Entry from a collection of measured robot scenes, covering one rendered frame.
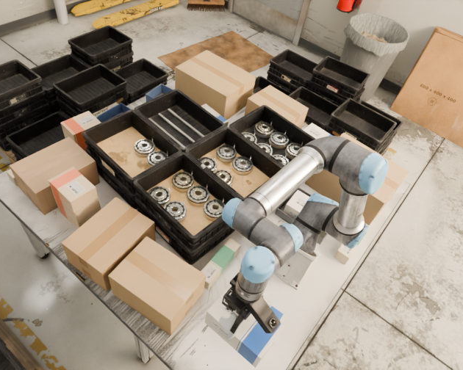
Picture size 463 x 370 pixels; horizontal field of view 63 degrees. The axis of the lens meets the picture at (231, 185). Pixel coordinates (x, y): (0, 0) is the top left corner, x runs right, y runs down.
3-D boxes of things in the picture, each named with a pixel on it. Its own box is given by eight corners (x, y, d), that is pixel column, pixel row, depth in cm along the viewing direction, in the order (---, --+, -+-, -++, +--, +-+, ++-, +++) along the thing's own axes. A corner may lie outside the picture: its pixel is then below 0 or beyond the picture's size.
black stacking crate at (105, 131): (182, 167, 190) (183, 151, 181) (133, 197, 174) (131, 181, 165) (134, 126, 205) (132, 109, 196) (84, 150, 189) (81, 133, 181)
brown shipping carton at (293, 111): (301, 128, 239) (309, 108, 227) (281, 144, 227) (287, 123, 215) (264, 105, 250) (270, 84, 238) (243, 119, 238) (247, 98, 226)
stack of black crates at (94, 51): (115, 72, 345) (109, 24, 311) (137, 86, 335) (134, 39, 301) (77, 89, 323) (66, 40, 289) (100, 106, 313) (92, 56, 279)
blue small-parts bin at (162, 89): (186, 105, 239) (187, 96, 234) (171, 117, 230) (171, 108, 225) (161, 92, 245) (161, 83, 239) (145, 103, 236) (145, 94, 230)
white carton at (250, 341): (278, 336, 117) (284, 326, 111) (255, 368, 111) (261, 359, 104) (228, 295, 124) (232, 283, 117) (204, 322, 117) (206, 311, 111)
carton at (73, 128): (90, 121, 208) (88, 110, 202) (103, 133, 203) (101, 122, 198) (63, 133, 200) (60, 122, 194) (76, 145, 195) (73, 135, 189)
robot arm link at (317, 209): (301, 217, 166) (317, 191, 165) (327, 234, 160) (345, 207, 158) (293, 214, 155) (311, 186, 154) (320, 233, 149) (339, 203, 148)
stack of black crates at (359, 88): (353, 119, 344) (373, 75, 310) (336, 136, 325) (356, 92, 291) (314, 98, 359) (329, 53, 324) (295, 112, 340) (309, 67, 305)
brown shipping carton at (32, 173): (75, 158, 199) (68, 136, 187) (100, 183, 191) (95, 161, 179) (19, 188, 183) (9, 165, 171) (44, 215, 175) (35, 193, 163)
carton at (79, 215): (101, 207, 173) (98, 197, 167) (78, 222, 166) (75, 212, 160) (78, 188, 178) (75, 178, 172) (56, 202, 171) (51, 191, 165)
